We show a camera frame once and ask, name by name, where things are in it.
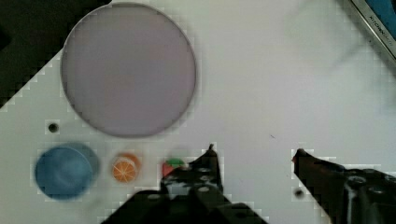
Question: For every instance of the lilac round plate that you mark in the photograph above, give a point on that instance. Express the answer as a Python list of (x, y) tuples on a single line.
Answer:
[(128, 70)]

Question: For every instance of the blue bowl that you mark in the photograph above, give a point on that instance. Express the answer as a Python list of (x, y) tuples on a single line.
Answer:
[(67, 171)]

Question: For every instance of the toy strawberry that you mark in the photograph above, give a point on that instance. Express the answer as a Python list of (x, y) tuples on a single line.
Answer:
[(170, 165)]

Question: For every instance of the silver toaster oven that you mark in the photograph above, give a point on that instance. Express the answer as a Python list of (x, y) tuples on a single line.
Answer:
[(379, 18)]

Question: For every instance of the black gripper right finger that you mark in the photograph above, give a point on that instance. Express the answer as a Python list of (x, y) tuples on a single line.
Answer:
[(348, 196)]

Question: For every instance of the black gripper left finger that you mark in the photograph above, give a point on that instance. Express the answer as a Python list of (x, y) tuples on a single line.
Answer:
[(202, 172)]

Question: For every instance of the toy orange slice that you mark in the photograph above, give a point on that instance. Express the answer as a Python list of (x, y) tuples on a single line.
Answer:
[(126, 167)]

